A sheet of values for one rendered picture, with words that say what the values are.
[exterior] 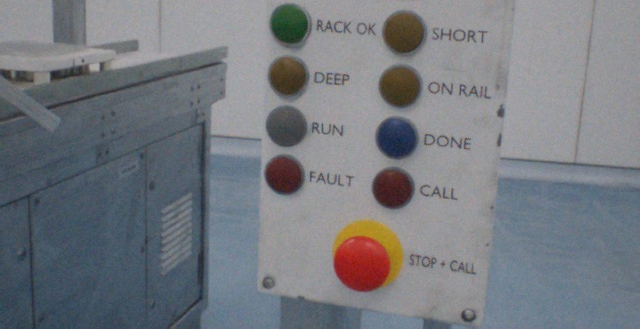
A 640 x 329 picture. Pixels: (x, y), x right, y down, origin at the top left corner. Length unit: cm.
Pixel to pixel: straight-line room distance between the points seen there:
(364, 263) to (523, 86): 385
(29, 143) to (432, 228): 97
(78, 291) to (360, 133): 123
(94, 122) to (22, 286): 34
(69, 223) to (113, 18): 309
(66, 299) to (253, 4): 296
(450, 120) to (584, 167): 397
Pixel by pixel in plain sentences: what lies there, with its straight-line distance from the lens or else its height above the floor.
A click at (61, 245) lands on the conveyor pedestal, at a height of 51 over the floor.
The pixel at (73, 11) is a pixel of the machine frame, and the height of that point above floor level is 94.
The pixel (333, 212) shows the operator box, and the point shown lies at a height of 90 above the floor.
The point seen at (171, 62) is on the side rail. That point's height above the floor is 84.
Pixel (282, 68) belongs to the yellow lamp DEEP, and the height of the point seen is 100.
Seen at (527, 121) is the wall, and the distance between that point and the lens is 440.
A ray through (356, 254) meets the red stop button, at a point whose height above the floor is 88.
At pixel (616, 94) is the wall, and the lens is 445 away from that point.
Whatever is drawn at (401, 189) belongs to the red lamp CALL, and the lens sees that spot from 54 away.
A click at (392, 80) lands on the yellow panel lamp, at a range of 53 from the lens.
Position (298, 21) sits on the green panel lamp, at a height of 103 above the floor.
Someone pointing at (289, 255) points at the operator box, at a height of 86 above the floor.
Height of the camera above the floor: 107
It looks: 13 degrees down
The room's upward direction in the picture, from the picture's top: 3 degrees clockwise
